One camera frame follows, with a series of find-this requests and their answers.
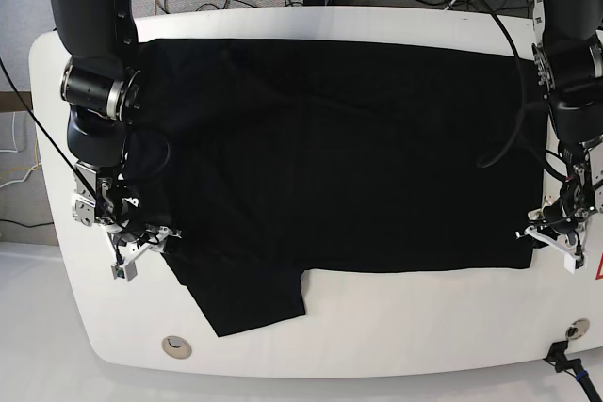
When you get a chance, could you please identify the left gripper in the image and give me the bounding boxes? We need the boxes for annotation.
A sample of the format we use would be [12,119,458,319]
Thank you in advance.
[515,223,586,256]

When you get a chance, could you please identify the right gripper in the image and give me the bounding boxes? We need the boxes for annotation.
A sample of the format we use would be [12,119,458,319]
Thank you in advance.
[104,224,182,264]

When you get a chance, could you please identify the black T-shirt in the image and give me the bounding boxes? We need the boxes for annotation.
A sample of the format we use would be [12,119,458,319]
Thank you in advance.
[123,40,547,337]

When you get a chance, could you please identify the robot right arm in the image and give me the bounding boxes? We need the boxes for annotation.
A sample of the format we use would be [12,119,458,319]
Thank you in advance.
[51,0,180,279]

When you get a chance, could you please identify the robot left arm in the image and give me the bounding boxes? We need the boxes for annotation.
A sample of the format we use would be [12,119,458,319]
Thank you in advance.
[525,0,602,272]

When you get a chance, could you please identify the red warning triangle sticker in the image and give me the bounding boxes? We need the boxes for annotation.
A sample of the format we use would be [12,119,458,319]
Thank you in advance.
[595,253,603,281]

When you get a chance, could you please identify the silver table grommet right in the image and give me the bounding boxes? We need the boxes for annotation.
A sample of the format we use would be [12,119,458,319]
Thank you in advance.
[565,318,590,341]

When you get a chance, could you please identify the silver table grommet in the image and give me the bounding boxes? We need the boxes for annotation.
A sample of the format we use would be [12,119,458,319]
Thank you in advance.
[161,335,192,360]
[565,318,590,341]

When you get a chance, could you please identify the silver table grommet left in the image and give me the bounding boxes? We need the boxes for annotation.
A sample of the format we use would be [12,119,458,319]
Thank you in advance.
[161,335,192,360]

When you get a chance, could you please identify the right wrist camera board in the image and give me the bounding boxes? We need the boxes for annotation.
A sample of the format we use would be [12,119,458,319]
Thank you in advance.
[111,261,138,281]

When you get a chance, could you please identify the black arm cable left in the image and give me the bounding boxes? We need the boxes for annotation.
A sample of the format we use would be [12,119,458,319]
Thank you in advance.
[447,0,560,169]

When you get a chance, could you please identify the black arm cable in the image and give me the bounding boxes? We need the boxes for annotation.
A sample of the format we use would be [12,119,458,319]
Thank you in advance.
[0,57,171,196]
[447,0,560,169]

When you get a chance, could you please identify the black clamp with cable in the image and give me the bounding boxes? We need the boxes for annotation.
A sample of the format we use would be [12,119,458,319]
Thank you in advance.
[544,340,602,402]

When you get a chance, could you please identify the white cable at left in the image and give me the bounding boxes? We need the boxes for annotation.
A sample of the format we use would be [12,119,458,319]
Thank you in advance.
[0,111,39,188]

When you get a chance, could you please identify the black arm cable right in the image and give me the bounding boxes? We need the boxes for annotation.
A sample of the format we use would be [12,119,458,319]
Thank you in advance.
[0,57,171,196]

